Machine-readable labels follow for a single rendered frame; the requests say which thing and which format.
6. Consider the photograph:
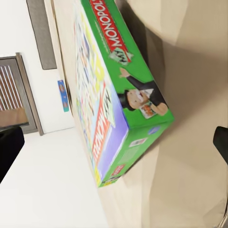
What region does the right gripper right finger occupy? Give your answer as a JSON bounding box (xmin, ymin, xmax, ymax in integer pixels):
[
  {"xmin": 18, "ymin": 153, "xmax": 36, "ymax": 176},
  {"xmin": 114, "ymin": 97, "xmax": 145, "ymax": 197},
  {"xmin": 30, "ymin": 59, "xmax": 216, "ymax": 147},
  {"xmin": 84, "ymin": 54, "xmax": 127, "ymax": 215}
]
[{"xmin": 213, "ymin": 126, "xmax": 228, "ymax": 165}]

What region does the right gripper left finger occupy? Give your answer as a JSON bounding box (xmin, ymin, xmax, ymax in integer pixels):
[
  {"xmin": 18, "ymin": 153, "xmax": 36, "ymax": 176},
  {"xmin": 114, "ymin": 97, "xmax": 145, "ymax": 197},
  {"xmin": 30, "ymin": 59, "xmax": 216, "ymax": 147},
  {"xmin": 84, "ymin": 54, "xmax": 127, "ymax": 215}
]
[{"xmin": 0, "ymin": 126, "xmax": 25, "ymax": 183}]

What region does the board game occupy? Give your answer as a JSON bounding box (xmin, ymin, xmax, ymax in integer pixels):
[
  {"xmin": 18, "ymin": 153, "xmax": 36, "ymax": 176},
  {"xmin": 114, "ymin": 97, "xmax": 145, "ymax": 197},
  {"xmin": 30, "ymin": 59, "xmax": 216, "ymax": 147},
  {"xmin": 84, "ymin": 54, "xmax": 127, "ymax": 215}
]
[
  {"xmin": 73, "ymin": 0, "xmax": 176, "ymax": 188},
  {"xmin": 57, "ymin": 80, "xmax": 69, "ymax": 112}
]

